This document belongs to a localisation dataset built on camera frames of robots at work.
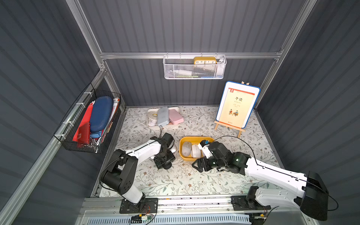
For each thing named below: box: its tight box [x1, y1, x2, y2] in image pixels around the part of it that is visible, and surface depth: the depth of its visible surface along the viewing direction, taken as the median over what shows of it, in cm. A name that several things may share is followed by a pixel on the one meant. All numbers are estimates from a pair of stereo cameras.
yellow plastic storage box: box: [179, 135, 215, 162], surface depth 93 cm
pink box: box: [168, 108, 185, 125], surface depth 104 cm
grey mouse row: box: [181, 141, 192, 158], surface depth 93 cm
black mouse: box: [162, 161, 173, 170], surface depth 87 cm
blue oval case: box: [90, 96, 114, 133], surface depth 75 cm
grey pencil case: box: [157, 106, 170, 127], surface depth 107 cm
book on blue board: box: [215, 80, 262, 129], surface depth 91 cm
